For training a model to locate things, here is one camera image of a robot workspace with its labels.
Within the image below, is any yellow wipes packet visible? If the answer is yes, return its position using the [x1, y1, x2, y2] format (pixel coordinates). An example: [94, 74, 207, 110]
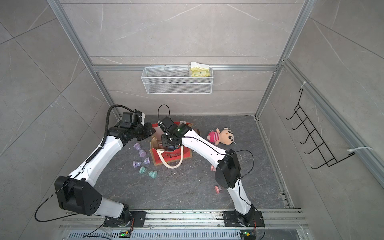
[189, 62, 211, 78]

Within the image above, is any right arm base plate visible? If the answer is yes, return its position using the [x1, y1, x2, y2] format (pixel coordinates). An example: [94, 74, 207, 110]
[222, 209, 265, 227]

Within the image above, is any white wire mesh basket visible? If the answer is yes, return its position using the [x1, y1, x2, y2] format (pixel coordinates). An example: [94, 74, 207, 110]
[141, 66, 214, 95]

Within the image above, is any plaid glasses case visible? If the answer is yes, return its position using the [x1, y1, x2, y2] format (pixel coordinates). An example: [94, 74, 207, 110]
[193, 129, 201, 136]

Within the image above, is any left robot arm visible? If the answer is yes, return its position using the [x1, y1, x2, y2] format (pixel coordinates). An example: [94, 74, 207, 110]
[54, 105, 155, 227]

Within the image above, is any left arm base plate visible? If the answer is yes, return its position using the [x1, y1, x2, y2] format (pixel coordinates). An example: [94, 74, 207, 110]
[103, 211, 147, 228]

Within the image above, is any black wire hook rack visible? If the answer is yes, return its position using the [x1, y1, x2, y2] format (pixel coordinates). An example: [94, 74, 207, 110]
[286, 89, 355, 170]

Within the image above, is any purple hourglass lying left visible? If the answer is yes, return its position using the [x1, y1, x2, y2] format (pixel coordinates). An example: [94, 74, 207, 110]
[133, 157, 151, 168]

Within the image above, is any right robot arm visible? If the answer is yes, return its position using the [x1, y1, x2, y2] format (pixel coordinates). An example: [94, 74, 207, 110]
[158, 117, 265, 227]

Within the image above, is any pink plush pig doll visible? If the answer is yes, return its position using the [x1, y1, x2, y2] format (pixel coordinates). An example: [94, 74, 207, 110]
[207, 128, 235, 146]

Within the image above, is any red burlap canvas bag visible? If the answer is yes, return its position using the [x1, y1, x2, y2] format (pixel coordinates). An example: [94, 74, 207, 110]
[150, 124, 193, 169]

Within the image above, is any green hourglass left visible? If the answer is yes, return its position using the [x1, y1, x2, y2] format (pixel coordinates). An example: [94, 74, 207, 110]
[139, 167, 158, 179]

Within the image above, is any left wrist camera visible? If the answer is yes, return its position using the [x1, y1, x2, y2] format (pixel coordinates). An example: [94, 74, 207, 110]
[121, 110, 146, 127]

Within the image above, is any purple hourglass near bag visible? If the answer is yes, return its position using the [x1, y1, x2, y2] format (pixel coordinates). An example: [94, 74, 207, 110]
[133, 143, 147, 158]

